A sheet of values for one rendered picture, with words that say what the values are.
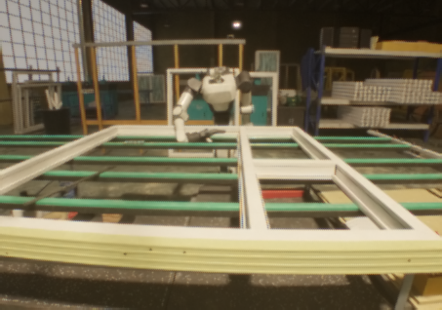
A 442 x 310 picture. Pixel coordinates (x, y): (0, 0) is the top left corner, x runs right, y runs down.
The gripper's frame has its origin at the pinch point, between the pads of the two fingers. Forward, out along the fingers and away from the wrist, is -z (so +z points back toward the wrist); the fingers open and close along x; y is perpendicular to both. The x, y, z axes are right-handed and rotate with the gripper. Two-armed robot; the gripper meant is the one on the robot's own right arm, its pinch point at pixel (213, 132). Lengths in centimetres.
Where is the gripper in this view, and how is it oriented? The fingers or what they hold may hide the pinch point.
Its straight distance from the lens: 181.9
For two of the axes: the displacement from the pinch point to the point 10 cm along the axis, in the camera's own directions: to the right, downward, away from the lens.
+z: -9.5, 3.1, -0.6
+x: -0.4, -3.0, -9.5
